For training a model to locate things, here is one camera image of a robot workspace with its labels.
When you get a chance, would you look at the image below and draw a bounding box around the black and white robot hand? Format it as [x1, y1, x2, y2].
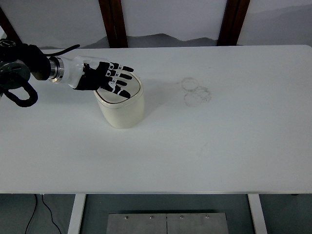
[62, 56, 135, 99]

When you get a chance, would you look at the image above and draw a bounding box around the cream plastic trash bin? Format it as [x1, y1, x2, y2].
[94, 74, 145, 129]

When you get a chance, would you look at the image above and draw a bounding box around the white table leg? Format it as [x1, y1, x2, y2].
[67, 194, 86, 234]
[248, 194, 269, 234]

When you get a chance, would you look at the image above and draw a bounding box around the grey metal plate with screws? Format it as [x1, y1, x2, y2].
[106, 213, 229, 234]

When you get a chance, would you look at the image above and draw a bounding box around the slanted dark brown wooden post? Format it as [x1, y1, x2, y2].
[0, 6, 21, 46]

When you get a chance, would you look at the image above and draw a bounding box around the thin black floor cable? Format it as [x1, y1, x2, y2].
[40, 194, 61, 234]
[25, 194, 38, 234]

